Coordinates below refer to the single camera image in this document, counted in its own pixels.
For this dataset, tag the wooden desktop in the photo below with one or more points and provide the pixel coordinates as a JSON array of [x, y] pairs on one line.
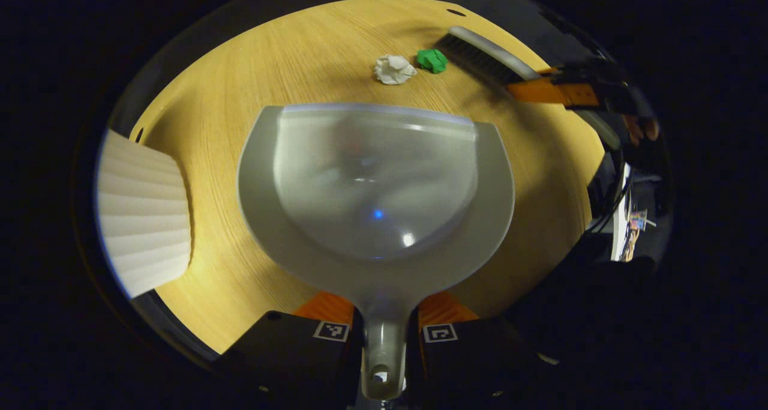
[[300, 56]]

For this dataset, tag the small grey broom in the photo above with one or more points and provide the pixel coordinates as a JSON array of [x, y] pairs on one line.
[[480, 53]]

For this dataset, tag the green paper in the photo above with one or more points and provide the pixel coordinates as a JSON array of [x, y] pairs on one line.
[[432, 60]]

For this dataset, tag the white paper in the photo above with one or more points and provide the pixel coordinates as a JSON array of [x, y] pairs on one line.
[[394, 69]]

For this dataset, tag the white panel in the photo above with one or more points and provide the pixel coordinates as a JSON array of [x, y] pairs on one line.
[[620, 218]]

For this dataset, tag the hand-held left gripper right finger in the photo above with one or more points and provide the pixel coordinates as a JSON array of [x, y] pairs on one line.
[[468, 362]]

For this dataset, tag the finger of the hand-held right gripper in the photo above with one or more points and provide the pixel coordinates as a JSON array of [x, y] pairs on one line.
[[576, 74], [540, 92]]

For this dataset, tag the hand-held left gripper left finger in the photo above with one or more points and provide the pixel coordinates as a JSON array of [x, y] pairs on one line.
[[288, 356]]

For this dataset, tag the white ribbed garbage bin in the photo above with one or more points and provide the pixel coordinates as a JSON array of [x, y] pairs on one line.
[[141, 218]]

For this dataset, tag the grey plastic dustpan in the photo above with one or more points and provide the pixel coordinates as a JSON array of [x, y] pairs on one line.
[[372, 176]]

